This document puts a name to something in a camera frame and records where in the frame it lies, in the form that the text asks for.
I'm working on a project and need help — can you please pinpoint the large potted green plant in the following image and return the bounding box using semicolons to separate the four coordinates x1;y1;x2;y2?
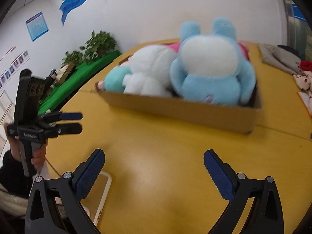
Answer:
85;30;117;59

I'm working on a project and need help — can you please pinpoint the beige tote bag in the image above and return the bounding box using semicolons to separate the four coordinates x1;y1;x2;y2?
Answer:
258;43;304;75

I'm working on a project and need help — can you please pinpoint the white orange edged cloth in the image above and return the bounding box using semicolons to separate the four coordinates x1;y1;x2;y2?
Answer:
297;91;312;115

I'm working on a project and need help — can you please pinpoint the white red printed cloth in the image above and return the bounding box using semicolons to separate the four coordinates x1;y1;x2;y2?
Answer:
292;71;312;93

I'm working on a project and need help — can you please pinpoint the cardboard box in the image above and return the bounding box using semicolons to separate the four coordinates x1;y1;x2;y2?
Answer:
95;39;264;135

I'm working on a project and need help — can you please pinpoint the blue wall poster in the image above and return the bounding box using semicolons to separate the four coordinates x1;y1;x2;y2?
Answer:
26;12;49;42

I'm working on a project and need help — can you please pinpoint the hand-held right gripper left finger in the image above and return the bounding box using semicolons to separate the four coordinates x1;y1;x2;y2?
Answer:
24;149;106;234

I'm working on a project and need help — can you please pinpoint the white plush toy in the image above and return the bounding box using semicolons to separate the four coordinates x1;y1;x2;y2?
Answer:
99;45;181;97

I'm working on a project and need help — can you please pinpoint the person's left forearm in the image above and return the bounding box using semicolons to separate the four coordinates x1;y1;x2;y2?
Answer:
0;150;33;198

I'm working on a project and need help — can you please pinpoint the pink plush toy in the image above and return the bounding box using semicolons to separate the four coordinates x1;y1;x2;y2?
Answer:
166;41;250;60

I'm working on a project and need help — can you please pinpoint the light blue plush toy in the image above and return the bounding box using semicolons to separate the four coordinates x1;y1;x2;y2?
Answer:
169;18;256;106

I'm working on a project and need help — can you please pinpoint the white rimmed tray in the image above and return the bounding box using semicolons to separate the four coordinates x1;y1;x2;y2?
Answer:
55;171;113;228

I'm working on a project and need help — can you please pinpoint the blue door sign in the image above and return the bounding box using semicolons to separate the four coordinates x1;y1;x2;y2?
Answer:
291;4;307;21

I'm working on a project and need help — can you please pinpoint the wooden box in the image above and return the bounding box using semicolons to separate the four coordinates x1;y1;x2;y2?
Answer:
56;62;76;84

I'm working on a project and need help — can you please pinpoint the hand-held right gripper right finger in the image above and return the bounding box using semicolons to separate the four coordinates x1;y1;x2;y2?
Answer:
203;149;284;234

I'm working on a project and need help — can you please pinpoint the wall photo strip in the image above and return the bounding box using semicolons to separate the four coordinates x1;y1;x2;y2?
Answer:
0;50;31;89

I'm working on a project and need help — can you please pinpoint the red plush item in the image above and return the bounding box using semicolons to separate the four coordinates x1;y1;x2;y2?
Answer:
299;60;312;72

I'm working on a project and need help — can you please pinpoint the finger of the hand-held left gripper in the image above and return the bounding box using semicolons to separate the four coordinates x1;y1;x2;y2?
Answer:
58;123;82;135
39;112;83;124

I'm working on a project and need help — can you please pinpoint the small potted green plant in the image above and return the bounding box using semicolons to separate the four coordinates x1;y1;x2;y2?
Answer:
61;51;85;67

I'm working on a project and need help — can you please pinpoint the blue wave wall decal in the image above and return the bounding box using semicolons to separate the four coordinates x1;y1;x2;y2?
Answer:
59;0;100;27

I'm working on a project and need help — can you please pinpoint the person's left hand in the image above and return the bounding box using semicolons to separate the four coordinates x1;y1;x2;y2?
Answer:
4;122;48;173

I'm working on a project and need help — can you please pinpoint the cream clothing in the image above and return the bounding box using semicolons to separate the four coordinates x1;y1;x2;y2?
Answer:
0;183;30;218

